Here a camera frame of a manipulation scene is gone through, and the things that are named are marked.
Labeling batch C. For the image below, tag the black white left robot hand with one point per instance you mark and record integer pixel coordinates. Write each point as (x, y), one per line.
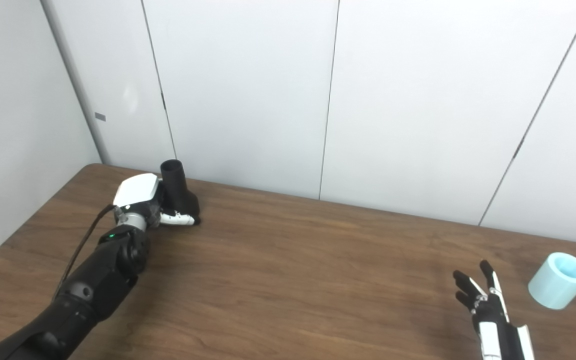
(135, 192)

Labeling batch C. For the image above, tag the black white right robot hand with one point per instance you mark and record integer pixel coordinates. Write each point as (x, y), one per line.
(495, 325)

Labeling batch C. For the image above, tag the black funnel-shaped nozzle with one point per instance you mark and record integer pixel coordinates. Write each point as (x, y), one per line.
(178, 195)

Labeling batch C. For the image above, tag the light blue cylinder cup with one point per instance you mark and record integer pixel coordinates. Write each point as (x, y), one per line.
(558, 282)

